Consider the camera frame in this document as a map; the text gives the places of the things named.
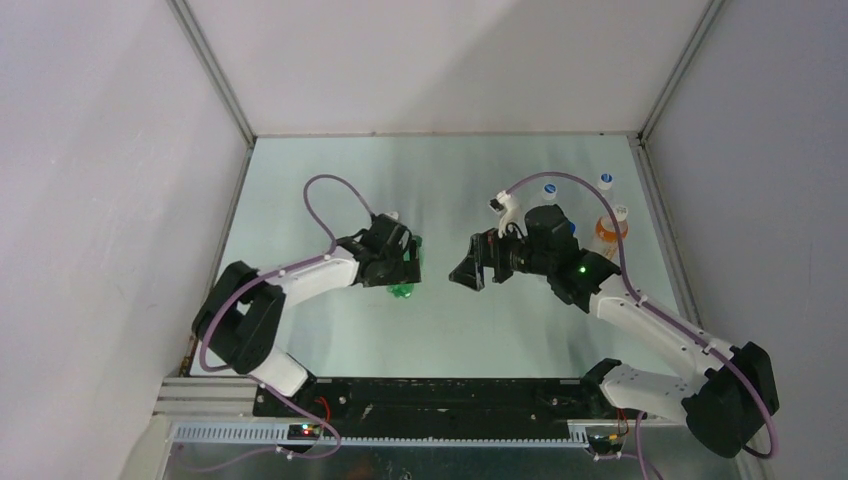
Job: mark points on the right circuit board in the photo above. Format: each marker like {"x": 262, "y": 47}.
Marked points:
{"x": 605, "y": 446}

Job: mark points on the blue white bottle cap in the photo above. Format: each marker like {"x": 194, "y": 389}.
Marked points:
{"x": 548, "y": 192}

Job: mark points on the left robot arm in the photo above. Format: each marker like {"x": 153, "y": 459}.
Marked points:
{"x": 240, "y": 317}

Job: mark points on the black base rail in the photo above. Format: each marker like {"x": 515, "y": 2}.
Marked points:
{"x": 454, "y": 408}

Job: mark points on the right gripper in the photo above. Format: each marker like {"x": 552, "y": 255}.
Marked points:
{"x": 485, "y": 251}

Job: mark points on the metal cable duct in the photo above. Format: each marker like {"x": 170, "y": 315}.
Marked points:
{"x": 275, "y": 434}

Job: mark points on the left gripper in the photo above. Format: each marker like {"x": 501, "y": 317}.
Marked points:
{"x": 405, "y": 272}

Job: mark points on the clear bottle with blue cap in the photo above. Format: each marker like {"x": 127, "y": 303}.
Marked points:
{"x": 605, "y": 187}

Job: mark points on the green plastic bottle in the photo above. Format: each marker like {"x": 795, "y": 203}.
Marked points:
{"x": 404, "y": 288}

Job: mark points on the circuit board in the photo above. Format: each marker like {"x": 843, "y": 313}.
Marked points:
{"x": 305, "y": 434}
{"x": 605, "y": 446}

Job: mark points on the left circuit board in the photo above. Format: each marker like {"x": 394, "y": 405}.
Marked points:
{"x": 305, "y": 434}

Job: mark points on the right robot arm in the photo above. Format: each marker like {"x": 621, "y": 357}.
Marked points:
{"x": 724, "y": 394}

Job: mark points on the orange drink bottle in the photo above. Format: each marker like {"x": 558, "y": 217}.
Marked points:
{"x": 609, "y": 230}

